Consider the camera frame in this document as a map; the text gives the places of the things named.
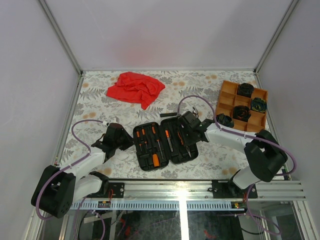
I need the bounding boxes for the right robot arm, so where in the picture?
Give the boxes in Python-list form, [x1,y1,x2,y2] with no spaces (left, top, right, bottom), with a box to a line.
[177,111,288,198]

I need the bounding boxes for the dark rolled cloth top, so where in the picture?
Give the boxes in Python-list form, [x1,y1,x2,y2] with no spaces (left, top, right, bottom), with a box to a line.
[237,83,255,98]

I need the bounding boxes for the orange handled needle-nose pliers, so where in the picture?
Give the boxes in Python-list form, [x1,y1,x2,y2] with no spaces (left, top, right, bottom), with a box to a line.
[177,131,192,158]

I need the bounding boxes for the metal file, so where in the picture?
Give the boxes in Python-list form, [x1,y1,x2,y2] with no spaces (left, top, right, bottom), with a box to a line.
[165,130,174,152]

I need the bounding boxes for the wooden compartment tray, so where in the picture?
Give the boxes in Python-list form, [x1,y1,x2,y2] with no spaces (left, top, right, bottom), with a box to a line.
[215,80,268,133]

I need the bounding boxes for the dark floral rolled cloth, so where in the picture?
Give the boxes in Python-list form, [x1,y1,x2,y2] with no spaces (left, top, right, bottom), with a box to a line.
[216,113,235,128]

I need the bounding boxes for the small orange black screwdriver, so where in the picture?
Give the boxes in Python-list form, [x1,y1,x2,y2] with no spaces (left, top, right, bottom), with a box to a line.
[141,128,148,152]

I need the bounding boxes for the steel claw hammer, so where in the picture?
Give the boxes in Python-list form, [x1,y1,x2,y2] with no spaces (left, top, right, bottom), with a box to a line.
[159,106,199,118]

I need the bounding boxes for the black plastic tool case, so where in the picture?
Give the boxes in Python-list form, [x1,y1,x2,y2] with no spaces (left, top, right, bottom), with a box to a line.
[133,117,199,172]

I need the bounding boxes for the blue green rolled cloth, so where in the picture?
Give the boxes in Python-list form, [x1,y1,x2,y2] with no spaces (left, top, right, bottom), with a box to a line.
[250,97,268,114]

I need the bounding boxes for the black orange rolled cloth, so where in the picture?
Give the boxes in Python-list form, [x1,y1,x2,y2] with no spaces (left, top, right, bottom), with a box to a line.
[232,105,251,122]

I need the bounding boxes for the orange handled tool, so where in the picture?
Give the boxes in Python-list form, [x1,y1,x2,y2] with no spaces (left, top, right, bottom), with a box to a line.
[152,153,160,168]

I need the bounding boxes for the aluminium front rail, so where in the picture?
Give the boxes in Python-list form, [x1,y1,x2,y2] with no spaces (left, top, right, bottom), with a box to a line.
[73,180,306,201]

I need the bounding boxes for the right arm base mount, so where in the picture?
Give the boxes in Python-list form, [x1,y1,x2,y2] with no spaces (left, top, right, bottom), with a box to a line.
[211,180,258,199]

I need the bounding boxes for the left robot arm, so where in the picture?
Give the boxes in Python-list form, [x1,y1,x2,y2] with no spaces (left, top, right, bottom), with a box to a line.
[31,121,133,221]

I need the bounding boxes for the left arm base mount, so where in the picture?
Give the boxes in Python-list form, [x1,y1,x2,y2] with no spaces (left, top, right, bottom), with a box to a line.
[87,182,125,199]

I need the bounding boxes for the red crumpled cloth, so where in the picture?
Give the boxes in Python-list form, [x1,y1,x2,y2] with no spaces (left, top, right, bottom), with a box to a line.
[106,71,166,110]

